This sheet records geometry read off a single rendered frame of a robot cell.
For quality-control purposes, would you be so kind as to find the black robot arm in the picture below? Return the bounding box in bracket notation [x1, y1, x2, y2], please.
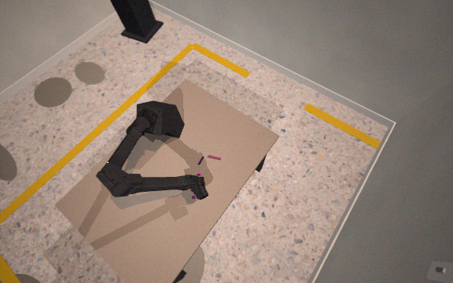
[96, 108, 208, 200]

